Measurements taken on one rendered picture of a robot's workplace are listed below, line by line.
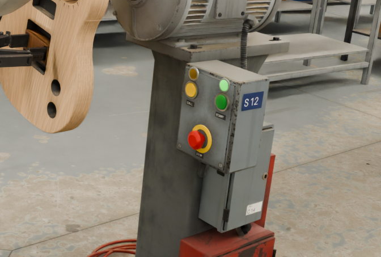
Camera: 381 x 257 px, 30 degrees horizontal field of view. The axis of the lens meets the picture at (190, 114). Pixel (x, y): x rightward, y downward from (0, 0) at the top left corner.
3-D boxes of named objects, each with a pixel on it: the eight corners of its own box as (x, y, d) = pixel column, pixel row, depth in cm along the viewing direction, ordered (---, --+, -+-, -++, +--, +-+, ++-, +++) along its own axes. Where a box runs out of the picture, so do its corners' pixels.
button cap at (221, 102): (219, 106, 146) (221, 92, 145) (229, 110, 144) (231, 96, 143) (214, 106, 145) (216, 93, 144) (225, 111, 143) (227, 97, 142)
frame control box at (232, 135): (228, 148, 178) (241, 48, 171) (294, 179, 164) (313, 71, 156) (154, 167, 162) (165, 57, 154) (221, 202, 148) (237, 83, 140)
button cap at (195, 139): (197, 143, 152) (199, 126, 151) (210, 150, 150) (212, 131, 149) (184, 146, 150) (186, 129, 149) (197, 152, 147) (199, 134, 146)
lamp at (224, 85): (218, 90, 144) (220, 76, 143) (229, 94, 142) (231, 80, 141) (216, 91, 144) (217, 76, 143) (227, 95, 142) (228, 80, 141)
